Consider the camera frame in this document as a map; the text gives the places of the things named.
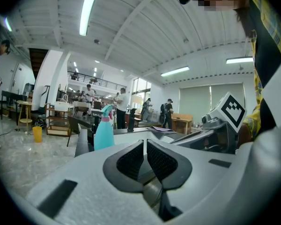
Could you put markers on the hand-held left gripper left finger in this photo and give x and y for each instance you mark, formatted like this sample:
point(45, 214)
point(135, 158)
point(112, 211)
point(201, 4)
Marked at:
point(84, 179)

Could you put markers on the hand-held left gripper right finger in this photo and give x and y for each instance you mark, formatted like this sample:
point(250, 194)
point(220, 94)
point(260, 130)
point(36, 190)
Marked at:
point(201, 170)

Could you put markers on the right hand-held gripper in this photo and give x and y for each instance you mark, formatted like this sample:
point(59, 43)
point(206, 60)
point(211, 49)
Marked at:
point(231, 110)

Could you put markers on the teal pink spray bottle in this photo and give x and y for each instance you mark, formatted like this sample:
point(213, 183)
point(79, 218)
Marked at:
point(104, 135)

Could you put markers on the person's right forearm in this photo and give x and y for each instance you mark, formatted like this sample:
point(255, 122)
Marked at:
point(244, 135)

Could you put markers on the light wooden desk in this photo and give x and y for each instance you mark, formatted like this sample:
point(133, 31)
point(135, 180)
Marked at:
point(181, 118)

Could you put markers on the purple cloth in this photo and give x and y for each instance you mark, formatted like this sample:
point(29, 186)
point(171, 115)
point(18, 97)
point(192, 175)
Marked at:
point(161, 128)

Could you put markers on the dark grey cloth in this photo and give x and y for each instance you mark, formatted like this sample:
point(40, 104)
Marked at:
point(154, 134)

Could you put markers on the grey roller blind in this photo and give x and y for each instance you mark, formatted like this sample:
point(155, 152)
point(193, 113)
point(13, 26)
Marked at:
point(219, 95)

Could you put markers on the wooden shelf unit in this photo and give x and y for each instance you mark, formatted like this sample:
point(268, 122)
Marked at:
point(58, 131)

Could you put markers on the black soap dispenser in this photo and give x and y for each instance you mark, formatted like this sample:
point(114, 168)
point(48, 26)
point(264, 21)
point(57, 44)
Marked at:
point(96, 123)

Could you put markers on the white sink basin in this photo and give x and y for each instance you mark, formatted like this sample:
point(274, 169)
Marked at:
point(128, 137)

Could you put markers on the yellow bucket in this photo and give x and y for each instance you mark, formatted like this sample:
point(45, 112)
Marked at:
point(37, 135)

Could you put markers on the black faucet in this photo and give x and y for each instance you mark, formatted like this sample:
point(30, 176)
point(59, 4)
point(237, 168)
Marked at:
point(131, 121)

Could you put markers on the cream lampshade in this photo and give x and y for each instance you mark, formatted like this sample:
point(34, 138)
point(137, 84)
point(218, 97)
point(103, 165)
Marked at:
point(137, 99)

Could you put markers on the ceiling tube light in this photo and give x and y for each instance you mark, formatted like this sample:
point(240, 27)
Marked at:
point(7, 23)
point(175, 71)
point(87, 10)
point(238, 60)

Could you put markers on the white top metal table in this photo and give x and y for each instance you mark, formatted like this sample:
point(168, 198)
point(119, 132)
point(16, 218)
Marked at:
point(82, 104)

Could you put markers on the white plastic basket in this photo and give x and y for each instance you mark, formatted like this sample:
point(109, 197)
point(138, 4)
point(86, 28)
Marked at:
point(61, 107)

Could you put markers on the tall window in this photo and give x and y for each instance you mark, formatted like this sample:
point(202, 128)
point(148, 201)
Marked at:
point(140, 85)

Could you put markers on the round wooden side table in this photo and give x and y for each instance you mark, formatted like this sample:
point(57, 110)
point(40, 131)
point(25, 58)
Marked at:
point(24, 102)

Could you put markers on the black mezzanine railing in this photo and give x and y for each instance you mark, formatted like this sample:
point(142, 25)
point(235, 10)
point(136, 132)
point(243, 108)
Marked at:
point(96, 78)

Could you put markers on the black inner top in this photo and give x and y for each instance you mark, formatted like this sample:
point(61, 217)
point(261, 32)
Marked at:
point(267, 60)

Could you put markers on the black desk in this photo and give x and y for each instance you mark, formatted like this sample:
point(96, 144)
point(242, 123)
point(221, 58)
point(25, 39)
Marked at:
point(11, 93)

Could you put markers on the yellow plaid shirt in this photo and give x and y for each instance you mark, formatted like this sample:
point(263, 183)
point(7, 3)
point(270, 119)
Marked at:
point(271, 20)

